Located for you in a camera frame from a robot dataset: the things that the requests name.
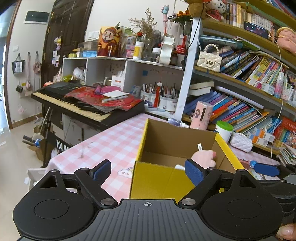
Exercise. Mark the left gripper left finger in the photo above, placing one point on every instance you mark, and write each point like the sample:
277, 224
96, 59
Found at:
90, 182

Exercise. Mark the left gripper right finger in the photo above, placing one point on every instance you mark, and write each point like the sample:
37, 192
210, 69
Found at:
204, 180

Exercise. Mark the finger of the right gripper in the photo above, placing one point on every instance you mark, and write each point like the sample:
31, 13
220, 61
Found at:
268, 170

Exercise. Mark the pink plush chick toy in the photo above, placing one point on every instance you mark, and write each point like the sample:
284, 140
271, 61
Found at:
204, 158

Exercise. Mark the person's hand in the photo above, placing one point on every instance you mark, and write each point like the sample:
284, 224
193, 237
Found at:
287, 232

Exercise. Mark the stack of papers and booklets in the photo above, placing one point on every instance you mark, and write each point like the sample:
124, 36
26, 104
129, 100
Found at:
287, 155

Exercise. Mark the blue wrapped eraser block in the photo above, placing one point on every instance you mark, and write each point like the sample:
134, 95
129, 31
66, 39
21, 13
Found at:
252, 164

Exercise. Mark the orange white box lower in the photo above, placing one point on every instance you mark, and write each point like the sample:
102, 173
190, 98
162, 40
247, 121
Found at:
257, 140

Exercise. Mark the orange white box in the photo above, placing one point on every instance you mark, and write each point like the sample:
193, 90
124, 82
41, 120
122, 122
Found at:
257, 140
263, 134

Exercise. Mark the orange white box upper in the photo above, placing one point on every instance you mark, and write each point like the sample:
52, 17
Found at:
263, 134

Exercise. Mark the pink checkered tablecloth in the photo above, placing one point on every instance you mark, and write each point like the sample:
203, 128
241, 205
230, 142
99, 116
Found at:
119, 144

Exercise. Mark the white quilted purse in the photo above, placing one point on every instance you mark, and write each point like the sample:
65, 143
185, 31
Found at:
241, 142

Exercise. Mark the red books group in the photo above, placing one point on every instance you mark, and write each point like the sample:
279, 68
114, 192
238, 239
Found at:
285, 133

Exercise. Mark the yellow cardboard box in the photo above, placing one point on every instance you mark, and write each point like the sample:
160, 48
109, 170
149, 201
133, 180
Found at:
163, 146

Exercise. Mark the white jar green lid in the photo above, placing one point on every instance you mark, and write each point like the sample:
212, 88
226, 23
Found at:
224, 129

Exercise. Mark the pink cylindrical container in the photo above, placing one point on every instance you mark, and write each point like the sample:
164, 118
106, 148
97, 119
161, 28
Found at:
201, 116

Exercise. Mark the row of leaning books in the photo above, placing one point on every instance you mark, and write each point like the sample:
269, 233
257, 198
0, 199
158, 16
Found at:
243, 116

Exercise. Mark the white pen holder cups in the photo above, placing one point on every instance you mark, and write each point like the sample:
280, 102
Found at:
159, 99

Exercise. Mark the red cloth on keyboard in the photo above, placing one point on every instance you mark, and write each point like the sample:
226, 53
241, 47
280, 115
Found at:
105, 101

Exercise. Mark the black electronic keyboard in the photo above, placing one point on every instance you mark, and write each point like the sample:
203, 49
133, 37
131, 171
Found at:
53, 96

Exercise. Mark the wooden bookshelf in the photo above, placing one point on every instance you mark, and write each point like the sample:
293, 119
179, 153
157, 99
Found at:
254, 67

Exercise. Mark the white cubby shelf unit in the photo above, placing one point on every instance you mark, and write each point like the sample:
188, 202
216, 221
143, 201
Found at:
137, 77

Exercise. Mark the clear wide tape roll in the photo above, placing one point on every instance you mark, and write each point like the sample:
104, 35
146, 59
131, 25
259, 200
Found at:
166, 50

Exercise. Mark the pink plush head on shelf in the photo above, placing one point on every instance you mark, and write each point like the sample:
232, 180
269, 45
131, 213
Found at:
286, 39

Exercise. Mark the white yellow bottle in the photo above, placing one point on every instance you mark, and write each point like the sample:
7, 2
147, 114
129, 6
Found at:
138, 50

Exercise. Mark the dark wooden door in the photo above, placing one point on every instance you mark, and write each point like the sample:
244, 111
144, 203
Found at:
65, 31

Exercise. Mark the dried flower bouquet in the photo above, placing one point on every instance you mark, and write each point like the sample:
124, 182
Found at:
147, 26

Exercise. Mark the hello kitty plush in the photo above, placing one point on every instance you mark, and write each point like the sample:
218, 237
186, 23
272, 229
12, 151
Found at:
215, 9

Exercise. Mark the cream pearl handle handbag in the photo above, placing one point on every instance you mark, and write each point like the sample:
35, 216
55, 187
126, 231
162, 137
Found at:
210, 61

